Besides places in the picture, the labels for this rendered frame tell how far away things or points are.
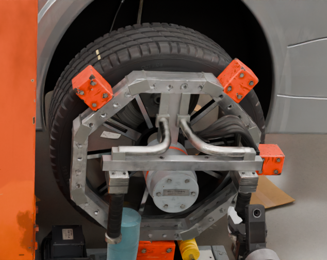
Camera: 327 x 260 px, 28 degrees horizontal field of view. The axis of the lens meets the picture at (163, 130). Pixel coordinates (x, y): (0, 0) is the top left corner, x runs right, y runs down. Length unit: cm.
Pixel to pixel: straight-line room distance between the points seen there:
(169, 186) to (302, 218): 167
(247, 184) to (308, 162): 216
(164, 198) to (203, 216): 28
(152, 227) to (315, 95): 78
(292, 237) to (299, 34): 123
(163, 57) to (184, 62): 6
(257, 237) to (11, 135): 66
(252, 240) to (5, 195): 64
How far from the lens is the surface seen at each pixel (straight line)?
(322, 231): 328
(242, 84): 180
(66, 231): 228
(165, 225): 205
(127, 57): 180
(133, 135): 193
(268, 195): 343
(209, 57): 184
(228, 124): 174
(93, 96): 174
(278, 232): 319
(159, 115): 177
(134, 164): 163
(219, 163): 168
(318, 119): 243
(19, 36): 153
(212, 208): 201
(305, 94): 236
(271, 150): 197
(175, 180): 173
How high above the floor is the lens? 180
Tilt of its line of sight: 27 degrees down
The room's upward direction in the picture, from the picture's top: 7 degrees clockwise
